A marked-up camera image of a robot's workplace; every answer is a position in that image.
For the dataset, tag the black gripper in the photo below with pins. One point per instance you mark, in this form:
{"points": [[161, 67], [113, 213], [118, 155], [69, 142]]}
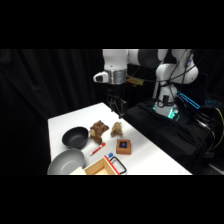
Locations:
{"points": [[116, 95]]}

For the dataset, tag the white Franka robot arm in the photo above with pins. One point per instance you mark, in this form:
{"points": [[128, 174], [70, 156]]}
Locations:
{"points": [[116, 65]]}

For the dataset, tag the wooden block with blue dot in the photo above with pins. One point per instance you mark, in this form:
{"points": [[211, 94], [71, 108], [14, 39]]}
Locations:
{"points": [[123, 146]]}

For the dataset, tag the tan plush toy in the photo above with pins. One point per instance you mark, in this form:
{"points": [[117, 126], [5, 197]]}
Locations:
{"points": [[117, 129]]}

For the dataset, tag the brown plush toy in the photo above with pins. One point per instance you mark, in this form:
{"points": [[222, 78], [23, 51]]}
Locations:
{"points": [[97, 130]]}

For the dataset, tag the red and white marker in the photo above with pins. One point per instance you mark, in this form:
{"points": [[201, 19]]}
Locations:
{"points": [[97, 149]]}

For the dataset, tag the small blue cap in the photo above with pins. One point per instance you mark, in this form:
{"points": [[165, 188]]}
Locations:
{"points": [[110, 155]]}

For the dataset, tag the black bowl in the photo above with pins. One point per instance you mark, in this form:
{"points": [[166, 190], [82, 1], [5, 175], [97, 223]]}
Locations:
{"points": [[76, 137]]}

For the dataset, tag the black cloth covered stand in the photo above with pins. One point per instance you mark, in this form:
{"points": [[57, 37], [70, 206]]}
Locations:
{"points": [[166, 136]]}

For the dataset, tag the wooden box with red edge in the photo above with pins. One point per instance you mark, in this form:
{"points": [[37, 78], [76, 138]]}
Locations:
{"points": [[100, 165]]}

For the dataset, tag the blue lit bar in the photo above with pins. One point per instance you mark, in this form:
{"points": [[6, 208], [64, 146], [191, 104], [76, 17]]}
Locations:
{"points": [[188, 100]]}

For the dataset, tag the grey bowl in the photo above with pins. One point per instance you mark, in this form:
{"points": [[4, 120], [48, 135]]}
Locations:
{"points": [[66, 162]]}

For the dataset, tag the black curtain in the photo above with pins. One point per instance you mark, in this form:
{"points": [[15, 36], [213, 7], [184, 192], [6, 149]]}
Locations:
{"points": [[40, 86]]}

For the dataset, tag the tan wrist camera mount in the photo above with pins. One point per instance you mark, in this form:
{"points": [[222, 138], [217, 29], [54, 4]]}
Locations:
{"points": [[134, 80]]}

